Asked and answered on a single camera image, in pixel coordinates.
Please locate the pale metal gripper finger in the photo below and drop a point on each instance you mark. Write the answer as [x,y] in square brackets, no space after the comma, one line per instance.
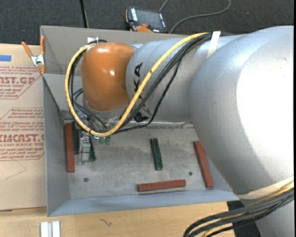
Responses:
[85,154]

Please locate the dark green flat block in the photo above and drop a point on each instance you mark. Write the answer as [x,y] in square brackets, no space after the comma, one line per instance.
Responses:
[76,142]
[157,155]

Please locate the red-brown flat block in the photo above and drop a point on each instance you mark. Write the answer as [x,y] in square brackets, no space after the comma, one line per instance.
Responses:
[69,149]
[203,165]
[161,185]

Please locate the grey metal bin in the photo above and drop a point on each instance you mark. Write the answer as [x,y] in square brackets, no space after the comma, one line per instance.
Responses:
[128,157]

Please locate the brown cardboard board, red print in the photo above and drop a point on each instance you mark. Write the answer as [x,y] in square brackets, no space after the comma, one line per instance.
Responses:
[19,171]

